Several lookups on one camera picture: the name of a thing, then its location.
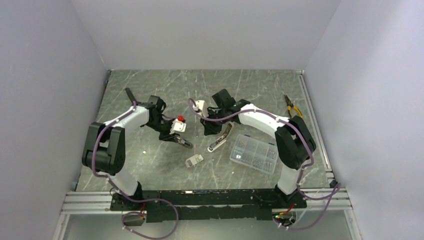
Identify brown stapler base part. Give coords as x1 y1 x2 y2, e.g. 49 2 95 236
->
172 135 193 149

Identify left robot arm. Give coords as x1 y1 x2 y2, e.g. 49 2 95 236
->
81 95 185 210

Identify aluminium frame rail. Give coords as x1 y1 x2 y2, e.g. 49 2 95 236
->
60 188 353 215
295 70 337 189

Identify black rubber hose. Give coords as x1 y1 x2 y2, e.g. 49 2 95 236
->
124 87 137 104

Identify white staple box tray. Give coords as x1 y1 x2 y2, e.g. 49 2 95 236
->
185 154 204 168

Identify aluminium frame rail front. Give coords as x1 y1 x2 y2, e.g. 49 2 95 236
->
60 188 353 215

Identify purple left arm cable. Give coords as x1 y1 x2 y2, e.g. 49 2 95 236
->
91 100 180 240

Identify orange handled pliers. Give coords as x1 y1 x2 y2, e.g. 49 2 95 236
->
284 94 303 118

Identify clear plastic screw organizer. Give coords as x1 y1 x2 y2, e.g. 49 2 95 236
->
229 134 278 175

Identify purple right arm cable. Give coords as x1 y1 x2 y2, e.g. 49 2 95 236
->
188 97 342 232

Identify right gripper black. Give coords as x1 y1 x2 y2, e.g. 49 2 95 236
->
200 108 228 136

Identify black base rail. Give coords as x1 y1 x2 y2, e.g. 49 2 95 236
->
109 188 307 223

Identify aluminium frame rail right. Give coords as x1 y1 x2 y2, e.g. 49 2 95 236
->
295 70 337 189

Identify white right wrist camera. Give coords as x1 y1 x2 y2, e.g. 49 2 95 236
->
192 100 208 117

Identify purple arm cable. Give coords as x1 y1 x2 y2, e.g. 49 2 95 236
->
91 100 180 240
188 97 342 232

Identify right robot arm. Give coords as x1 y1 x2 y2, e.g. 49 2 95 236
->
188 89 317 208

